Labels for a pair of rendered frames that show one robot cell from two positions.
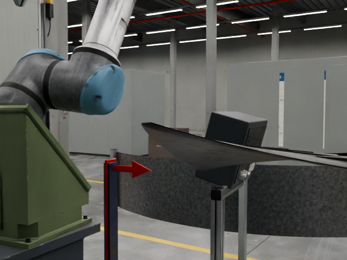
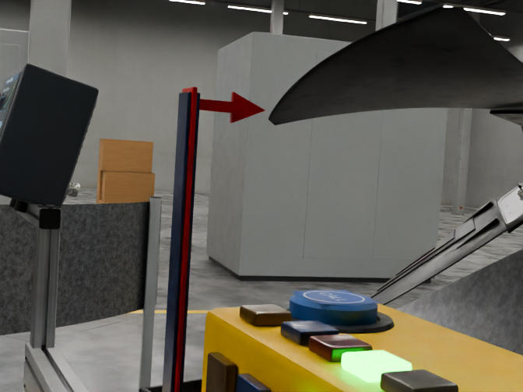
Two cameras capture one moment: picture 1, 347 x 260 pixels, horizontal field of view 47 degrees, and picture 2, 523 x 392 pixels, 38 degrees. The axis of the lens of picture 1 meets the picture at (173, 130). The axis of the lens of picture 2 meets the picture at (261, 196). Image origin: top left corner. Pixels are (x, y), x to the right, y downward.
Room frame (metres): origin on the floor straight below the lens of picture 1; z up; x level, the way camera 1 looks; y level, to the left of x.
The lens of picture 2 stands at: (0.13, 0.48, 1.14)
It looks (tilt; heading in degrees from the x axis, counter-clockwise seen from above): 3 degrees down; 311
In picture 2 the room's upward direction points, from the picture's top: 4 degrees clockwise
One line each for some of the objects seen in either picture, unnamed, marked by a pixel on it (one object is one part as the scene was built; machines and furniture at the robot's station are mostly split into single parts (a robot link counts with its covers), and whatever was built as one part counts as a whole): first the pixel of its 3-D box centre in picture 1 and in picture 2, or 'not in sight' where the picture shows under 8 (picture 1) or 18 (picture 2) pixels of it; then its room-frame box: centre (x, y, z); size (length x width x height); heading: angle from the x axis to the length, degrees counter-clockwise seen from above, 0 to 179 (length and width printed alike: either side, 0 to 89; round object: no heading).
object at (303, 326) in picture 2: not in sight; (309, 332); (0.31, 0.24, 1.08); 0.02 x 0.02 x 0.01; 66
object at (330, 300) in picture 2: not in sight; (332, 312); (0.33, 0.20, 1.08); 0.04 x 0.04 x 0.02
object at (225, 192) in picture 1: (228, 187); (36, 211); (1.14, -0.16, 1.04); 0.24 x 0.03 x 0.03; 156
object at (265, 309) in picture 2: not in sight; (265, 314); (0.35, 0.23, 1.08); 0.02 x 0.02 x 0.01; 66
